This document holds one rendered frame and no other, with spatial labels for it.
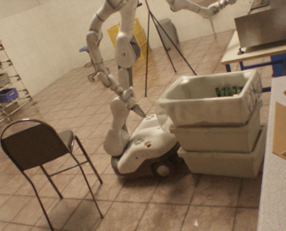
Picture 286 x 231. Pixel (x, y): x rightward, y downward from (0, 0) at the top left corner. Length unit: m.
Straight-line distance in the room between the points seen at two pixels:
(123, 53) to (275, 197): 1.48
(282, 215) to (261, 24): 1.52
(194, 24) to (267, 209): 5.69
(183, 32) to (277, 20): 4.48
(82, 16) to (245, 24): 5.76
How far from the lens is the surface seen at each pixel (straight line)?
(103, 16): 1.93
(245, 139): 1.99
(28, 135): 2.09
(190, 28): 6.49
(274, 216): 0.96
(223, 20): 6.30
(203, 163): 2.25
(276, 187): 1.04
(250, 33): 2.23
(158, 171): 2.39
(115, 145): 2.51
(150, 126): 2.60
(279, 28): 2.21
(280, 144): 0.81
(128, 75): 2.23
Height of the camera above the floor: 1.47
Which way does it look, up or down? 24 degrees down
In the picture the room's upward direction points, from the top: 22 degrees counter-clockwise
